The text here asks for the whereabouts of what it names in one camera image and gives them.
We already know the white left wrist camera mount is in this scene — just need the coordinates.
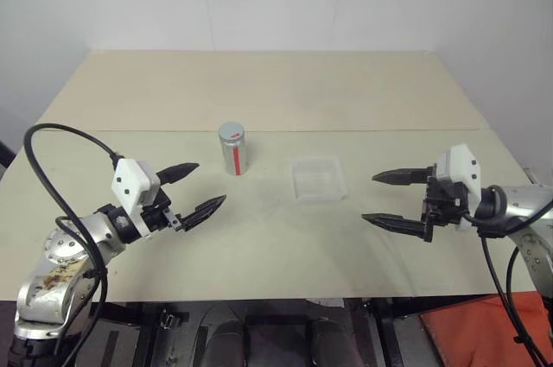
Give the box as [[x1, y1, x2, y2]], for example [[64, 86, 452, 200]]
[[111, 158, 162, 238]]

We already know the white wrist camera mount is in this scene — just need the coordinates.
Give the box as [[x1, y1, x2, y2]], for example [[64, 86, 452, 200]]
[[111, 158, 162, 238], [435, 143, 483, 232]]

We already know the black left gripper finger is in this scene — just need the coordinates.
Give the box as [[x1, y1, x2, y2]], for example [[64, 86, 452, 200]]
[[155, 162, 200, 185], [179, 194, 228, 231]]

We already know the silver red can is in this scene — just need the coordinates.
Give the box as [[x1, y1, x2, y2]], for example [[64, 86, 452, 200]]
[[218, 121, 249, 177]]

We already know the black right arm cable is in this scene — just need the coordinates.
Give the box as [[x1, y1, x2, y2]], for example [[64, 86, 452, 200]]
[[461, 185, 553, 367]]

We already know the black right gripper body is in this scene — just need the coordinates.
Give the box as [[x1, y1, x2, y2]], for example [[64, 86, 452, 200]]
[[420, 163, 470, 229]]

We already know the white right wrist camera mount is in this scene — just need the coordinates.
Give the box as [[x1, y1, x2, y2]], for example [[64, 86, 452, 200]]
[[435, 143, 483, 232]]

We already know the clear plastic square container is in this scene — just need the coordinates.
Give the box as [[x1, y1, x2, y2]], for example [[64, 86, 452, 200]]
[[289, 155, 349, 204]]

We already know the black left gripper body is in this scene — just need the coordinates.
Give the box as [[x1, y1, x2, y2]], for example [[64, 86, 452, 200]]
[[138, 188, 184, 233]]

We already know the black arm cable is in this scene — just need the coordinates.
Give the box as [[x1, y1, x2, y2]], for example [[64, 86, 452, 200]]
[[23, 123, 125, 355], [461, 185, 553, 367]]

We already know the red mat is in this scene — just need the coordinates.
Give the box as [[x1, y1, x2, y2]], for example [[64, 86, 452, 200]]
[[418, 291, 553, 367]]

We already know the black table frame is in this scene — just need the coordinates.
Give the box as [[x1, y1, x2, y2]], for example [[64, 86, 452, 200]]
[[86, 295, 498, 367]]

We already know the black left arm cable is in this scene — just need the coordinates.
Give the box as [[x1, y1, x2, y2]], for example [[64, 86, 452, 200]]
[[23, 123, 125, 355]]

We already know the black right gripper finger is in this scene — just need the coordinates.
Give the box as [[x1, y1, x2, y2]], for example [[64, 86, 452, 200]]
[[361, 212, 434, 244], [372, 166, 435, 187]]

